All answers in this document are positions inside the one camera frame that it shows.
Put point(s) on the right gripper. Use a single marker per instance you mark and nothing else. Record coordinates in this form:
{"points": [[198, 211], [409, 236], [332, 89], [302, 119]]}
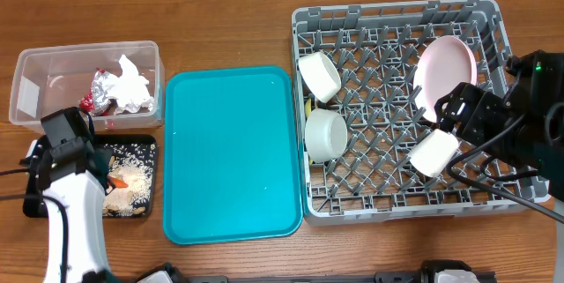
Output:
{"points": [[480, 103]]}

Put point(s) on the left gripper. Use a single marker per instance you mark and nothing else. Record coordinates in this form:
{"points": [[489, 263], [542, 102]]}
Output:
{"points": [[107, 152]]}

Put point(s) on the orange carrot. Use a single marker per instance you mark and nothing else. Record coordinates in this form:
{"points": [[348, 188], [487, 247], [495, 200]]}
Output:
{"points": [[117, 183]]}

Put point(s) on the red snack wrapper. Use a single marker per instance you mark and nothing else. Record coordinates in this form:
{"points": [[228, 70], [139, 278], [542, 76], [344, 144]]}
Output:
{"points": [[97, 102]]}

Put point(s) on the pink round plate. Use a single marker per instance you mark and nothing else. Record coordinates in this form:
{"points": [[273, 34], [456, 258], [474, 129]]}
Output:
{"points": [[444, 64]]}

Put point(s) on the white cup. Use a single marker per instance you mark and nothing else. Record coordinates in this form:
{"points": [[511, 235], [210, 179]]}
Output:
{"points": [[431, 155]]}

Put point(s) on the white napkin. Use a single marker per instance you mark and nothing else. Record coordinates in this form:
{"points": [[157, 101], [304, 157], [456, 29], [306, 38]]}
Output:
{"points": [[130, 90]]}

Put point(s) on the grey bowl with rice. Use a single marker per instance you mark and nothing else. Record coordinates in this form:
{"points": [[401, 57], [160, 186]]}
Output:
{"points": [[325, 135]]}

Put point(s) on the green bowl with nuts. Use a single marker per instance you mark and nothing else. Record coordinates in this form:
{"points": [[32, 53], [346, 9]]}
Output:
{"points": [[320, 75]]}

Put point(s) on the yellow plastic spoon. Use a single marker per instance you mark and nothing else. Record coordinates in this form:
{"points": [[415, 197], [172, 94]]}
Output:
{"points": [[309, 106]]}

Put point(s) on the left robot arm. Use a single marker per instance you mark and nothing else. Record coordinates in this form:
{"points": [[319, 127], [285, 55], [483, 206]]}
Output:
{"points": [[82, 195]]}

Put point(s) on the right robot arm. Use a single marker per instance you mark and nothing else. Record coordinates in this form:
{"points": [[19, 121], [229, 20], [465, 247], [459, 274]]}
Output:
{"points": [[541, 75]]}

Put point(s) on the grey dishwasher rack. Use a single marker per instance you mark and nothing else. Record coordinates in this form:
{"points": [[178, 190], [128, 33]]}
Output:
{"points": [[376, 48]]}

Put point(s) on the pile of nuts and rice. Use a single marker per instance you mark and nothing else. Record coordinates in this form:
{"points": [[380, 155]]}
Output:
{"points": [[132, 181]]}

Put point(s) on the black plastic tray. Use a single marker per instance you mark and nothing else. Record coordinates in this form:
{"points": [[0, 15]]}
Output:
{"points": [[145, 142]]}

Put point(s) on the teal plastic tray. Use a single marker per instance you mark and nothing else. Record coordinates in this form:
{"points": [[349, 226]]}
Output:
{"points": [[231, 162]]}

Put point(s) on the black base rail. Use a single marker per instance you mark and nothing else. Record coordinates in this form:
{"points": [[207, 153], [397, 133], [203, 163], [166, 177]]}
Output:
{"points": [[430, 271]]}

